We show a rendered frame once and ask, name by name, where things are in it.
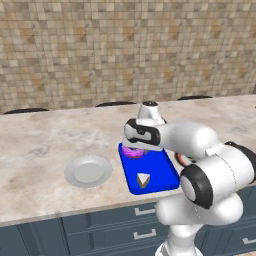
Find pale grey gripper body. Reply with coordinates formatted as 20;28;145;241
120;134;163;153

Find blue tray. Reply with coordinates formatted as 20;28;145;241
117;141;181;196

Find pink frosted donut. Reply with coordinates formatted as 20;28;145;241
121;145;146;160

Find white cake slice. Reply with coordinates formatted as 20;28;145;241
136;172;152;190

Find black stool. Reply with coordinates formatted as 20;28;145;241
2;107;50;116
95;100;137;108
176;95;214;101

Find red-rimmed plate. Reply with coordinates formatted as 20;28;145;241
174;151;198;168

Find grey plate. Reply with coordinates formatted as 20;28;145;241
63;154;114;190

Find blue-grey drawer front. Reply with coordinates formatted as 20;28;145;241
89;223;172;256
85;200;162;229
222;223;256;256
238;185;256;224

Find blue-grey cupboard door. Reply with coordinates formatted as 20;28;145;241
17;217;70;256
0;224;22;256

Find silver drawer handle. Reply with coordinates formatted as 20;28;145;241
242;236;256;246
132;228;158;241
134;206;157;217

